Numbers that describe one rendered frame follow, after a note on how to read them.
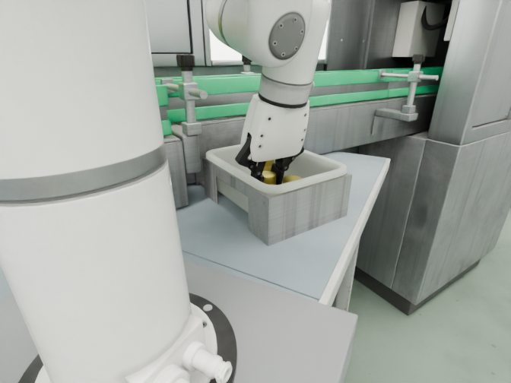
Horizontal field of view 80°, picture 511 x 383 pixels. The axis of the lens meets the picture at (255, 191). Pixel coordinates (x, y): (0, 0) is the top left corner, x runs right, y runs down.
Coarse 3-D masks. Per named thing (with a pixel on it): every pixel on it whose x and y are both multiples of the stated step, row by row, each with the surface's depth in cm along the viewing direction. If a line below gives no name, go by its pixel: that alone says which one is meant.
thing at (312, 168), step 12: (216, 156) 59; (228, 156) 61; (300, 156) 59; (312, 156) 56; (228, 168) 50; (240, 168) 63; (300, 168) 59; (312, 168) 57; (324, 168) 54; (336, 168) 52; (252, 180) 45; (300, 180) 45; (312, 180) 45; (324, 180) 47; (264, 192) 44; (276, 192) 43
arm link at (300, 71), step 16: (208, 0) 37; (224, 0) 34; (320, 0) 36; (208, 16) 37; (320, 16) 37; (320, 32) 39; (304, 48) 39; (320, 48) 41; (288, 64) 40; (304, 64) 40; (272, 80) 42; (288, 80) 41; (304, 80) 42
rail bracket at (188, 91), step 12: (180, 60) 47; (192, 60) 47; (168, 84) 55; (180, 84) 48; (192, 84) 48; (180, 96) 49; (192, 96) 48; (204, 96) 45; (192, 108) 50; (192, 120) 51; (192, 132) 51
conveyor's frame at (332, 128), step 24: (432, 96) 107; (240, 120) 68; (312, 120) 79; (336, 120) 84; (360, 120) 89; (384, 120) 96; (168, 144) 50; (216, 144) 66; (312, 144) 82; (336, 144) 87; (360, 144) 93
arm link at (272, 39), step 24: (240, 0) 32; (264, 0) 28; (288, 0) 29; (312, 0) 31; (240, 24) 31; (264, 24) 29; (288, 24) 30; (240, 48) 34; (264, 48) 31; (288, 48) 32
